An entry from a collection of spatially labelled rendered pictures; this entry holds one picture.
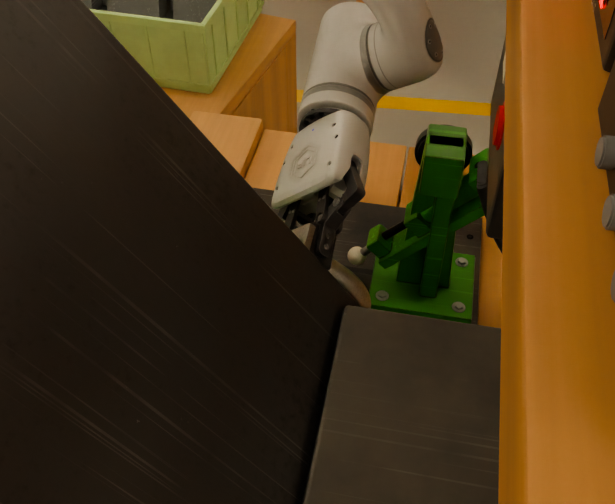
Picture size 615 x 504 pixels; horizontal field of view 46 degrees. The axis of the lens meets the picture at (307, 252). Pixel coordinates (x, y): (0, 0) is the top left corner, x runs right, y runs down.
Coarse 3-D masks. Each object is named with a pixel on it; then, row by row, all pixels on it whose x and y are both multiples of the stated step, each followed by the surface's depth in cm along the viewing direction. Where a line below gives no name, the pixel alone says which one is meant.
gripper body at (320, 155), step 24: (312, 120) 78; (336, 120) 75; (360, 120) 76; (312, 144) 76; (336, 144) 72; (360, 144) 74; (288, 168) 77; (312, 168) 73; (336, 168) 71; (360, 168) 73; (288, 192) 75; (312, 192) 72; (336, 192) 73
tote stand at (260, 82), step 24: (264, 24) 185; (288, 24) 185; (240, 48) 177; (264, 48) 177; (288, 48) 187; (240, 72) 170; (264, 72) 177; (288, 72) 192; (192, 96) 163; (216, 96) 163; (240, 96) 166; (264, 96) 180; (288, 96) 197; (264, 120) 185; (288, 120) 202
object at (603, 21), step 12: (612, 0) 32; (600, 12) 34; (612, 12) 31; (600, 24) 33; (612, 24) 31; (600, 36) 33; (612, 36) 31; (600, 48) 33; (612, 48) 31; (612, 60) 31
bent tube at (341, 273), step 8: (312, 224) 70; (296, 232) 71; (304, 232) 70; (312, 232) 70; (304, 240) 69; (336, 264) 73; (336, 272) 72; (344, 272) 73; (352, 272) 74; (344, 280) 73; (352, 280) 74; (360, 280) 75; (344, 288) 73; (352, 288) 74; (360, 288) 74; (352, 296) 74; (360, 296) 75; (368, 296) 76; (360, 304) 76; (368, 304) 77
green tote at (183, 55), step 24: (240, 0) 172; (120, 24) 156; (144, 24) 154; (168, 24) 153; (192, 24) 151; (216, 24) 159; (240, 24) 175; (144, 48) 159; (168, 48) 157; (192, 48) 156; (216, 48) 162; (168, 72) 162; (192, 72) 160; (216, 72) 164
